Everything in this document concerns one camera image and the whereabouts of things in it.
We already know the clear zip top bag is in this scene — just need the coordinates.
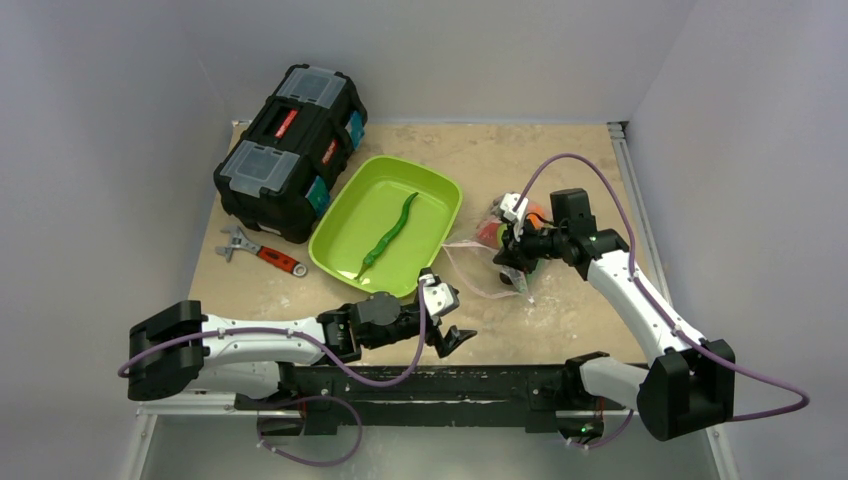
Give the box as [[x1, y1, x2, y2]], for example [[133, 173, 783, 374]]
[[442, 192, 546, 304]]

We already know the green fake chili pepper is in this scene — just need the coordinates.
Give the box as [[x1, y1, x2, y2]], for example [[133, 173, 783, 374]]
[[354, 192, 419, 281]]

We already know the lime green plastic tray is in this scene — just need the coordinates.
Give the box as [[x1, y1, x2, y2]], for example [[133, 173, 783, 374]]
[[308, 155, 463, 297]]

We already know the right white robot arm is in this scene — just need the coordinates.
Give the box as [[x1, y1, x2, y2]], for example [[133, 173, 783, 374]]
[[491, 188, 735, 441]]

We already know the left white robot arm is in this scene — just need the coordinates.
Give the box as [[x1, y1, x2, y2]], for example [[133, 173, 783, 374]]
[[118, 285, 477, 409]]

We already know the black plastic toolbox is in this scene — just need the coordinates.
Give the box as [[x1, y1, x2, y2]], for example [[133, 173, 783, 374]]
[[213, 64, 368, 244]]

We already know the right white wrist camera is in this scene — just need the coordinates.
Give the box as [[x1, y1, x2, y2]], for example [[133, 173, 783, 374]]
[[496, 193, 529, 240]]

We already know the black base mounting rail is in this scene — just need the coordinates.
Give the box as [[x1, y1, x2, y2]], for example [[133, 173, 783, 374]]
[[234, 364, 622, 439]]

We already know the red handled adjustable wrench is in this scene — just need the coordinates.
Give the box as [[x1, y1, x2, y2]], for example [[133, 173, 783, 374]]
[[215, 225, 308, 278]]

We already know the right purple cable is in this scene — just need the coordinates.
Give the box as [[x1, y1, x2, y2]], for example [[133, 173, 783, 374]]
[[515, 153, 812, 452]]

